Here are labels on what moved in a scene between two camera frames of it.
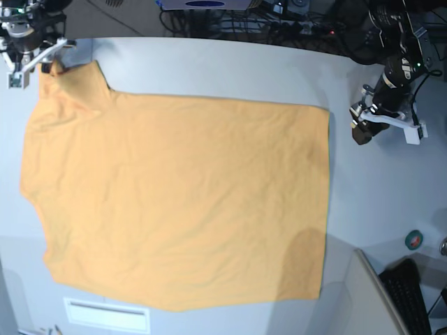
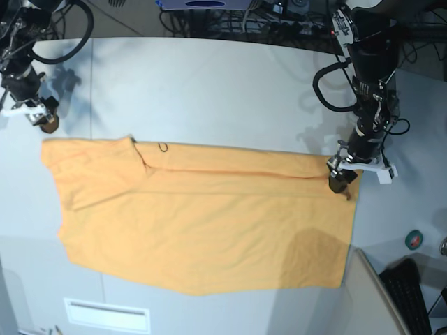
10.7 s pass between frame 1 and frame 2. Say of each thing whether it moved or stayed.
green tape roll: stayed
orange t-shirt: moved
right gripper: moved
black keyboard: stayed
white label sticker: stayed
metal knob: stayed
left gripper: moved
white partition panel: stayed
